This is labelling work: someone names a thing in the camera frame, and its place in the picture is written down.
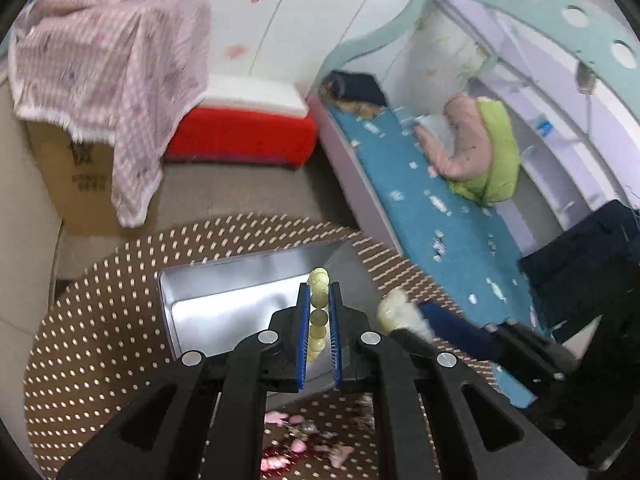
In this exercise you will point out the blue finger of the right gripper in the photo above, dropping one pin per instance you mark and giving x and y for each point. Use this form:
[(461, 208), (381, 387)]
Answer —
[(460, 333)]

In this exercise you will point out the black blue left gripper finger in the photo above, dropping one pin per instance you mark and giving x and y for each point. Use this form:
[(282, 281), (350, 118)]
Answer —
[(202, 417)]

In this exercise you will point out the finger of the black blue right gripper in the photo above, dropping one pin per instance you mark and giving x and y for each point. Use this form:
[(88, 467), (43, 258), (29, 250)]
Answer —
[(434, 417)]

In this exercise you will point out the white jade pendant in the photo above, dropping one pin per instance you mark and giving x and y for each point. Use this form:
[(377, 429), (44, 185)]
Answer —
[(396, 311)]

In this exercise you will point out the dark metal tin box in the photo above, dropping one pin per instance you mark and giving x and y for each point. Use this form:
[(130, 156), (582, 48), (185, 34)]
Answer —
[(212, 306)]

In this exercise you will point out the pink hair clip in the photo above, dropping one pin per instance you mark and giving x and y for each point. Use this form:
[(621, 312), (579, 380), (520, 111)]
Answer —
[(339, 455)]

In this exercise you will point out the blue bed sheet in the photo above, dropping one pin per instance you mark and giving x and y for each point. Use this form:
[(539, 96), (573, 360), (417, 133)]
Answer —
[(466, 249)]

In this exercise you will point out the brown polka dot tablecloth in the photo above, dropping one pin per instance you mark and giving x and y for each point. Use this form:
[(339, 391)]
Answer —
[(103, 339)]

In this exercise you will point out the green blanket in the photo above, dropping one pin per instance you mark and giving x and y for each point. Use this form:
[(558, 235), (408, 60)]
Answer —
[(498, 183)]

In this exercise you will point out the pink pillow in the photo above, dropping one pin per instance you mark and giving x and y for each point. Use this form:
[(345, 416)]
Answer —
[(472, 154)]

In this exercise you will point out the beige cabinet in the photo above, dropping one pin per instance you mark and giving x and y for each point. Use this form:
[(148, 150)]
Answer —
[(29, 231)]

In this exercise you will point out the red ottoman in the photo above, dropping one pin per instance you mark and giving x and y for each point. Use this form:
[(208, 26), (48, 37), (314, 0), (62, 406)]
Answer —
[(226, 135)]

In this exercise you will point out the folded dark clothes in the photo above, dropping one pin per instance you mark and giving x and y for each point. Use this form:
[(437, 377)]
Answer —
[(354, 93)]

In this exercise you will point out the brown cardboard box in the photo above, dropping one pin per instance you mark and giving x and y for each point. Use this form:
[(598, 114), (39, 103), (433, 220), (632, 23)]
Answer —
[(78, 177)]

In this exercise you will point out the pink checked cloth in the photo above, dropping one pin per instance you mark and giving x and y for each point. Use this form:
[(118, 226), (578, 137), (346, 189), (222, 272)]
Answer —
[(116, 72)]

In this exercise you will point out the white wardrobe with butterflies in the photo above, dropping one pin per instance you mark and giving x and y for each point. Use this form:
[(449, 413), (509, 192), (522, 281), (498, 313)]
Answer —
[(287, 40)]

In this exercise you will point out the teal bunk bed frame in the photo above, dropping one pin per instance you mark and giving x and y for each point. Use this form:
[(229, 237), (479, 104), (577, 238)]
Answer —
[(568, 72)]

